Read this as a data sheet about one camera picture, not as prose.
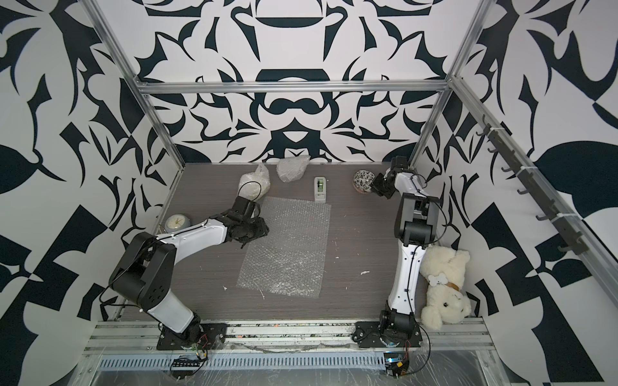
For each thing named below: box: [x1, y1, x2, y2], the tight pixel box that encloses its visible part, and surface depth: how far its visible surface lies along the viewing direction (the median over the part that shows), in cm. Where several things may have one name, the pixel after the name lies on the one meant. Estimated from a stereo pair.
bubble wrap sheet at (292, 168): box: [276, 155, 312, 183], surface depth 111 cm
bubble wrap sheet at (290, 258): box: [236, 196, 331, 299], surface depth 93 cm
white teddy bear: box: [420, 245, 472, 331], surface depth 78 cm
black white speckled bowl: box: [353, 168, 376, 193], surface depth 111 cm
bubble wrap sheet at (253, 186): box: [237, 163, 271, 202], surface depth 109 cm
